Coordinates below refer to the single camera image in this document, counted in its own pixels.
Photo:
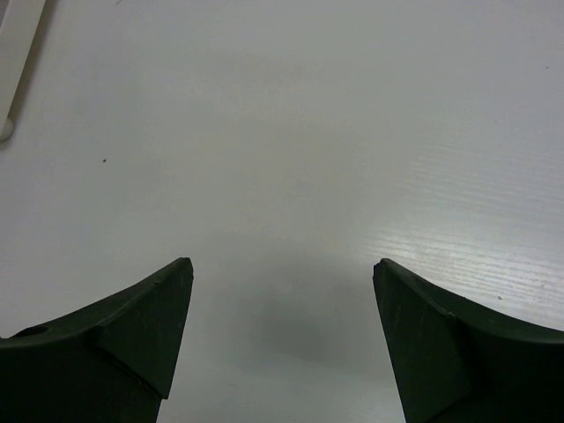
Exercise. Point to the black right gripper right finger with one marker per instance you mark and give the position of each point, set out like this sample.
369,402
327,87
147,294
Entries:
455,360

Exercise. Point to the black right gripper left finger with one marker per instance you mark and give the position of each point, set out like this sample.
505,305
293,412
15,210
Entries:
111,361

